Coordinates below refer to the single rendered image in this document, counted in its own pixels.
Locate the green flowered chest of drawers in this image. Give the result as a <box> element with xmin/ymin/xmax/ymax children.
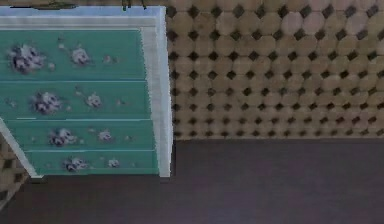
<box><xmin>0</xmin><ymin>5</ymin><xmax>174</xmax><ymax>179</ymax></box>

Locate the black thin-legged object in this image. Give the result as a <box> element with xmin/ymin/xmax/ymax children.
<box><xmin>121</xmin><ymin>0</ymin><xmax>148</xmax><ymax>12</ymax></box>

